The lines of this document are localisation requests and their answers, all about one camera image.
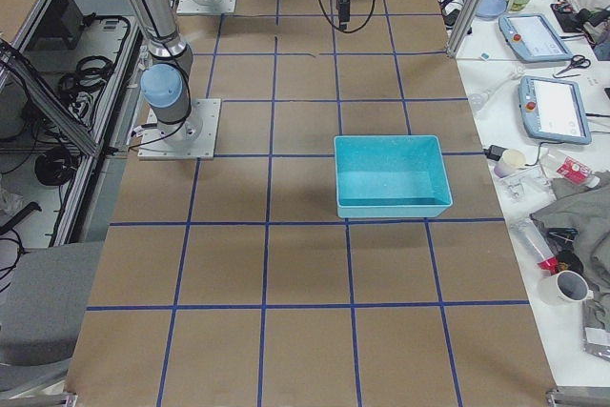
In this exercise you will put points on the far teach pendant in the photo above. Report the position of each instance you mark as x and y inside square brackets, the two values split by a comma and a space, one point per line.
[532, 38]

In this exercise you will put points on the teach pendant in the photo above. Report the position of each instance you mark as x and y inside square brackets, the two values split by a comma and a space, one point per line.
[532, 38]
[552, 110]

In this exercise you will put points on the turquoise plastic bin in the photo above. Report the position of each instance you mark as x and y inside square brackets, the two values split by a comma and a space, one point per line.
[387, 176]

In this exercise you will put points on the black scissors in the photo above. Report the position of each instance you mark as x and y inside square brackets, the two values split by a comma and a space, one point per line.
[578, 61]

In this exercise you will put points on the near teach pendant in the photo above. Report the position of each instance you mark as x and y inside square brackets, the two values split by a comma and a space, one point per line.
[552, 110]

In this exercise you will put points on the grey cloth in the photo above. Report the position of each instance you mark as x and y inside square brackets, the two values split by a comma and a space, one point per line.
[587, 211]

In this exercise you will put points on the white mug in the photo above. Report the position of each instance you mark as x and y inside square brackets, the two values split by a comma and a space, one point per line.
[564, 288]

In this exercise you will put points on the grey chair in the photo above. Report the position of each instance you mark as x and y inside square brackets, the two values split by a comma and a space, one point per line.
[43, 313]

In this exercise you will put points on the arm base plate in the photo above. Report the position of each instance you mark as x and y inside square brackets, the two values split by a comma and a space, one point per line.
[195, 139]
[205, 7]

